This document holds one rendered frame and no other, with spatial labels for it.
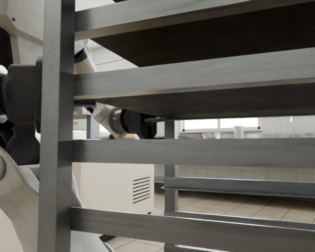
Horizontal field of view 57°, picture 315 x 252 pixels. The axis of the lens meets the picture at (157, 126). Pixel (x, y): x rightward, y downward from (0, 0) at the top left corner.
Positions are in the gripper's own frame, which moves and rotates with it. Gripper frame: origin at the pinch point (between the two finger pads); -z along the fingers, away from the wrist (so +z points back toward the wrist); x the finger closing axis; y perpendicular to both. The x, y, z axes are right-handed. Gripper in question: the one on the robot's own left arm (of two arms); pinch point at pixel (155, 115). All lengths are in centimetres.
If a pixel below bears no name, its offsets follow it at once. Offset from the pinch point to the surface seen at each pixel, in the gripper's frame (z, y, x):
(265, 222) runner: -20.2, 16.9, -25.9
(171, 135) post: 0.2, 5.5, -5.0
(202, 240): -36.8, -21.7, -18.2
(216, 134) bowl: 236, 296, 10
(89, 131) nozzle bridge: 145, 48, 3
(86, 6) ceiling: 362, 139, 214
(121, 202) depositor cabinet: 166, 88, -57
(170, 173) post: 0.6, 5.3, -15.3
